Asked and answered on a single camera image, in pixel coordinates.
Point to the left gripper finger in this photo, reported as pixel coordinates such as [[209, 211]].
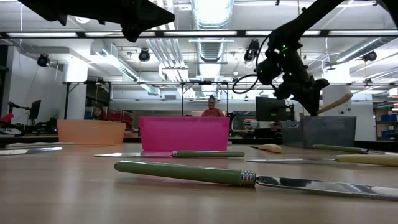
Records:
[[149, 17]]

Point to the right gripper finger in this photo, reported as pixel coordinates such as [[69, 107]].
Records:
[[315, 104], [303, 101]]

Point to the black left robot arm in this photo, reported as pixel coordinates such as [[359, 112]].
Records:
[[40, 9]]

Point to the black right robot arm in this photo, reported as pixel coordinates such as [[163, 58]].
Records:
[[311, 15]]

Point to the grey plastic bin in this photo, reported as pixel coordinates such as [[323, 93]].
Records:
[[323, 132]]

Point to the black computer monitor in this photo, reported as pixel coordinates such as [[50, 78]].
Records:
[[35, 109], [270, 109]]

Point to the black ceiling spotlight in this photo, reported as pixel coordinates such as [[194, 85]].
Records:
[[144, 56], [43, 60], [370, 56], [251, 51]]

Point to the white ceiling pipe bundle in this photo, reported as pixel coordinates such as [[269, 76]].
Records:
[[168, 53]]

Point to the black overhead light bar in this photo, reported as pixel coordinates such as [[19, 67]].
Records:
[[324, 33]]

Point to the shelf with blue bins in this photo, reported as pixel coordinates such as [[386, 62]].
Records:
[[388, 118]]

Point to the person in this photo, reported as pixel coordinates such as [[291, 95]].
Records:
[[212, 110], [99, 113]]

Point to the pink-red plastic bin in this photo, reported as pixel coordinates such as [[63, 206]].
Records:
[[183, 133]]

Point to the orange plastic bin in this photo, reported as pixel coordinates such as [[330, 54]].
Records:
[[90, 133]]

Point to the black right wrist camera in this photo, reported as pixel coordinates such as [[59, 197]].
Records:
[[267, 72]]

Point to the black aluminium table frame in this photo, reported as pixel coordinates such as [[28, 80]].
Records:
[[255, 140]]

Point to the silver round ceiling duct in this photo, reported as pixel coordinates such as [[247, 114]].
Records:
[[211, 49]]

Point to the black background workstation frame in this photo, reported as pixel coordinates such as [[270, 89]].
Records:
[[182, 99]]

